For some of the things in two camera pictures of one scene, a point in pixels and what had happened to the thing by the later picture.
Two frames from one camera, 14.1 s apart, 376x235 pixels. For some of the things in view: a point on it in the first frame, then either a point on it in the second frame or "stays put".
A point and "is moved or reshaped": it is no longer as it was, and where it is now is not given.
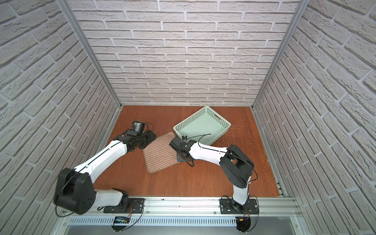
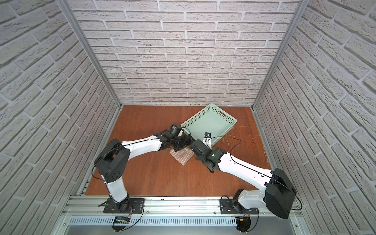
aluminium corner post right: x=302 y=5 stays put
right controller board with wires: x=243 y=223 stays put
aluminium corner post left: x=91 y=51 stays put
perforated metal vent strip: x=79 y=221 stays put
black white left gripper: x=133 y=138 to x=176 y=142
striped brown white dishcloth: x=160 y=154 is moved or reshaped
